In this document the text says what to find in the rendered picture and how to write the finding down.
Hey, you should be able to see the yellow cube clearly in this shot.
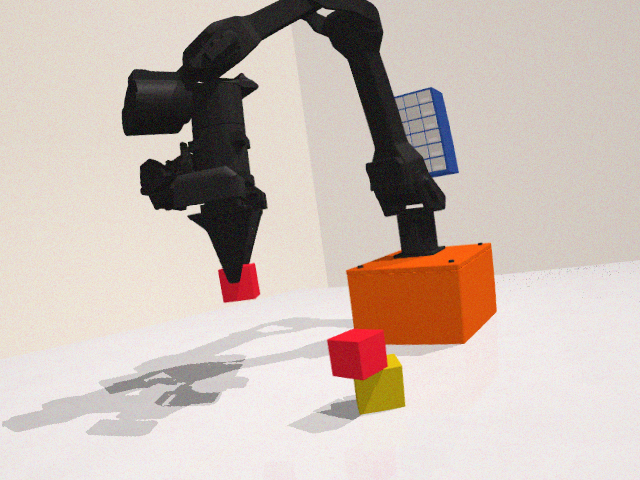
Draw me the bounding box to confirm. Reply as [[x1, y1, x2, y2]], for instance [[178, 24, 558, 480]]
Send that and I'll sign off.
[[354, 354, 405, 415]]

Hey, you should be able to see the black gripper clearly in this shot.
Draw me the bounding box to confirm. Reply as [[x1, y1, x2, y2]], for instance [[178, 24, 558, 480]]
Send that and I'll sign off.
[[169, 123, 268, 284]]

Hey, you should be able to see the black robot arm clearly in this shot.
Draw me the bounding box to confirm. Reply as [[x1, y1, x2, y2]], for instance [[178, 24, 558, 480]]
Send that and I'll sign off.
[[121, 0, 446, 259]]

